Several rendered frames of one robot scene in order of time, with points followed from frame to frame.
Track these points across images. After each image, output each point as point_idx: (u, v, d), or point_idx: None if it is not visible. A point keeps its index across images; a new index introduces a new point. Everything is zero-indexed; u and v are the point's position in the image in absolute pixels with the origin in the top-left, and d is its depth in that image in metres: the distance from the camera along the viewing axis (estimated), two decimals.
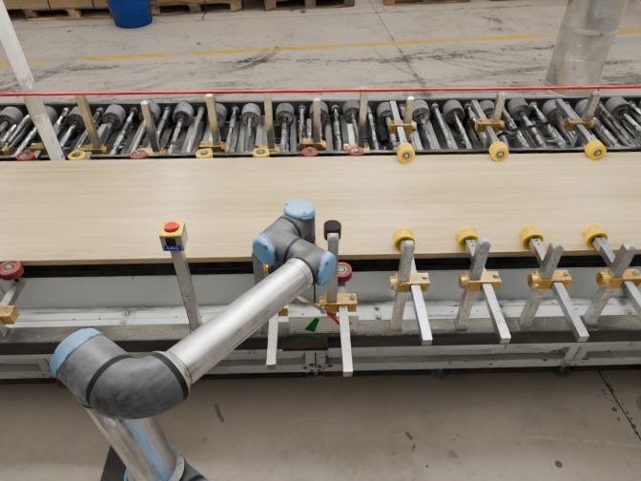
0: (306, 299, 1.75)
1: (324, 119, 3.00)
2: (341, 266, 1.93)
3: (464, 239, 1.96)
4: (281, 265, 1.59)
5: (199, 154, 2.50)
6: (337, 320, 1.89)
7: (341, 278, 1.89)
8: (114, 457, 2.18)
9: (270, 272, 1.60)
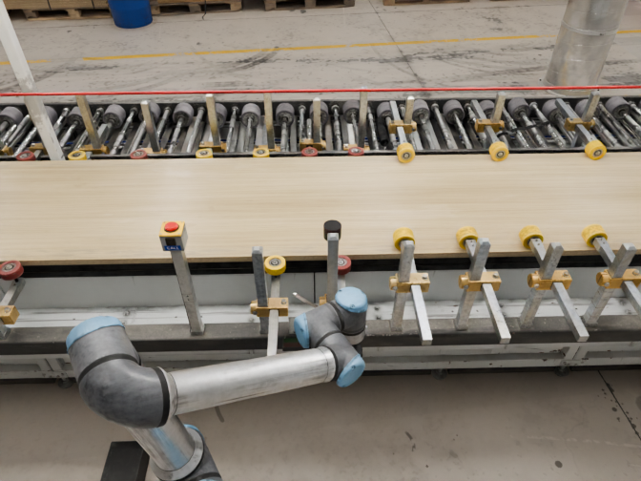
0: (306, 299, 1.75)
1: (324, 119, 3.00)
2: (340, 259, 1.96)
3: (464, 239, 1.96)
4: None
5: (199, 154, 2.50)
6: None
7: (341, 270, 1.92)
8: (114, 457, 2.18)
9: None
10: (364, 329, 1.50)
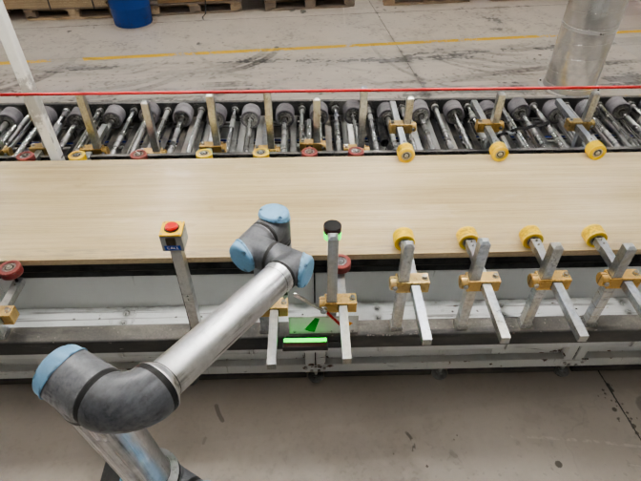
0: (306, 299, 1.75)
1: (324, 119, 3.00)
2: (340, 258, 1.96)
3: (464, 239, 1.96)
4: None
5: (199, 154, 2.50)
6: (337, 320, 1.89)
7: (341, 269, 1.92)
8: None
9: None
10: None
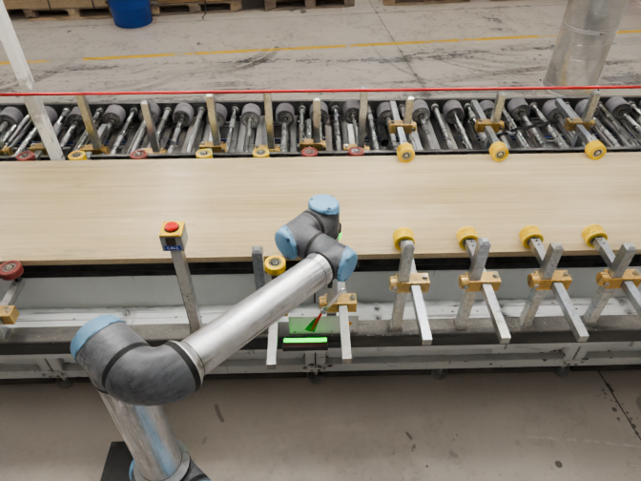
0: (338, 297, 1.75)
1: (324, 119, 3.00)
2: None
3: (464, 239, 1.96)
4: None
5: (199, 154, 2.50)
6: (317, 323, 1.90)
7: None
8: (114, 457, 2.18)
9: None
10: None
